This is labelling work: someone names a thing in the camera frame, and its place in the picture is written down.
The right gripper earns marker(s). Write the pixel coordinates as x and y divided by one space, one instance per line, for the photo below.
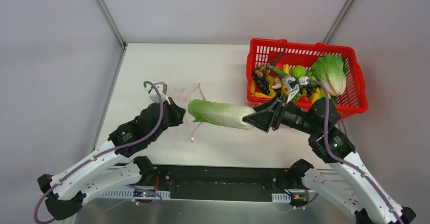
276 115

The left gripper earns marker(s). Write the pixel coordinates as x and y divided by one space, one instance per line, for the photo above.
172 113

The clear zip top bag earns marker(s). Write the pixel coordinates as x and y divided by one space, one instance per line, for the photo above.
182 94

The white green napa cabbage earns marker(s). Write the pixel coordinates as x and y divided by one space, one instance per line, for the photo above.
220 114

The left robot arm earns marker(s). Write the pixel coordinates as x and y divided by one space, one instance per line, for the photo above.
110 166

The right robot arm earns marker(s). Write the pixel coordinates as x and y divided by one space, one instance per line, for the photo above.
364 201

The dark purple grape bunch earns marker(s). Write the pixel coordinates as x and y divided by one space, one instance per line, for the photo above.
263 85

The green grape bunch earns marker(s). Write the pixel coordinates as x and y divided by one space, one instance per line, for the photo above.
299 95

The red plastic basket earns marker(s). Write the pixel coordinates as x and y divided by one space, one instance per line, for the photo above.
264 51

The light green lime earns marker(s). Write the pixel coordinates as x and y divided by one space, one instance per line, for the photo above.
298 71

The dark green pepper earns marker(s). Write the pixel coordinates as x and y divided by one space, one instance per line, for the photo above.
310 81

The large green lettuce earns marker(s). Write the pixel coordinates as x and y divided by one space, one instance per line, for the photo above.
331 71

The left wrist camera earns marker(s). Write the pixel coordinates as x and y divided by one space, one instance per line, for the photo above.
157 92

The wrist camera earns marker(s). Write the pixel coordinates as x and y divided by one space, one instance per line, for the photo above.
293 85
157 92

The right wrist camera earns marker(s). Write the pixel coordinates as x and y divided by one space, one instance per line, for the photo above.
293 85

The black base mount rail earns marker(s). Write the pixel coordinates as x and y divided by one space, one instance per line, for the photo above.
224 183

